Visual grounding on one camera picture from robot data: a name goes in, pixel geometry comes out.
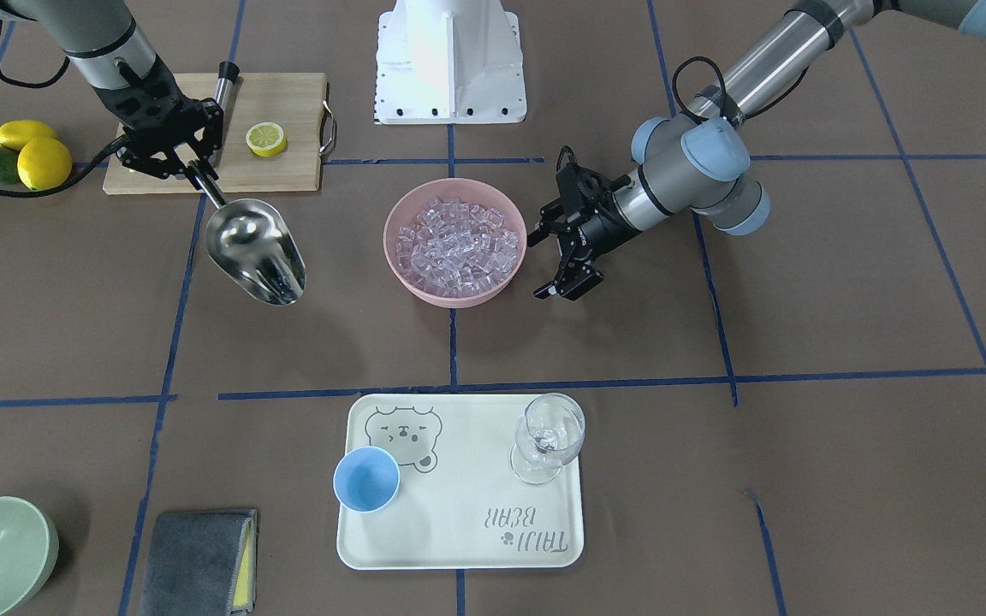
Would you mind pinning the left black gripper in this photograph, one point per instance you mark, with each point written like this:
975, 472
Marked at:
601, 228

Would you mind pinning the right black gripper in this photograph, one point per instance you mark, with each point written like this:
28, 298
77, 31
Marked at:
139, 103

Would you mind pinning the metal ice scoop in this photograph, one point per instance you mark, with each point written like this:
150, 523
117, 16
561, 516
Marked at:
250, 242

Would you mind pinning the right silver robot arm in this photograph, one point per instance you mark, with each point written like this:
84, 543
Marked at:
105, 44

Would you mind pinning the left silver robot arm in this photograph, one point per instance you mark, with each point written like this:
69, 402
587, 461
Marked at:
696, 159

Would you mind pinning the clear ice cubes pile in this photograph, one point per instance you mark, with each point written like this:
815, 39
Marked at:
455, 249

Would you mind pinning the blue plastic cup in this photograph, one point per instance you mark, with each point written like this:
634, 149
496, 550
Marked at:
366, 479

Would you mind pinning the lemon half slice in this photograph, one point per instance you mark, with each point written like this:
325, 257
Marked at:
266, 139

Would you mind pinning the pink bowl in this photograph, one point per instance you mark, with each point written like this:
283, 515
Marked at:
465, 189

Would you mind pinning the yellow lemon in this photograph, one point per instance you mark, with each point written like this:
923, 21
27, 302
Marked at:
14, 135
44, 164

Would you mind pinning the wooden cutting board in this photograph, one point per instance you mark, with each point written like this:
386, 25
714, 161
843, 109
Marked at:
295, 101

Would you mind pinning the clear wine glass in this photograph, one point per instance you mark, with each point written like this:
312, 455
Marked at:
548, 435

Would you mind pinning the white bear tray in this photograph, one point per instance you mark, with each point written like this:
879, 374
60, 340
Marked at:
459, 504

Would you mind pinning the grey folded cloth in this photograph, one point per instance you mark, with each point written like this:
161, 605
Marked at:
202, 563

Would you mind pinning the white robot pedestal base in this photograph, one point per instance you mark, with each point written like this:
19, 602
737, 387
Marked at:
449, 62

